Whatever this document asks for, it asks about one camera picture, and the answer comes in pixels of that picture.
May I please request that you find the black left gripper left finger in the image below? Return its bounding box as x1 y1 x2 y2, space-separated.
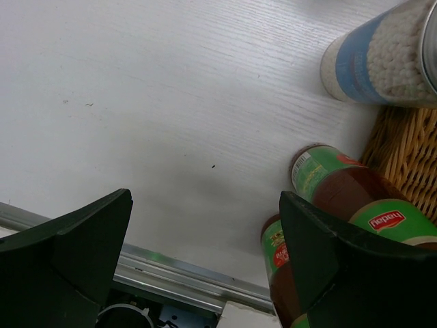
1 189 133 328

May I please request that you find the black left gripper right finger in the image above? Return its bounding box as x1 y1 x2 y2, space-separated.
279 191 436 327

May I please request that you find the silver-lid bead jar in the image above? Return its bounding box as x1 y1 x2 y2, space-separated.
320 1 436 108

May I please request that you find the green-label sauce bottle near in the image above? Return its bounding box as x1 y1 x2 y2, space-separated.
260 214 303 327

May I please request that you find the green-label sauce bottle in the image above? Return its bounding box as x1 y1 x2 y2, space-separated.
290 143 436 250
260 214 303 327

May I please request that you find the green-label sauce bottle far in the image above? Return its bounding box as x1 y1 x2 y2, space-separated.
290 143 436 250

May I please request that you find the wicker divided basket tray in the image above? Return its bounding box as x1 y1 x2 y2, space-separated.
361 107 436 224

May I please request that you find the aluminium front frame rail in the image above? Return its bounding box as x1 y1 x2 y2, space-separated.
0 201 277 315

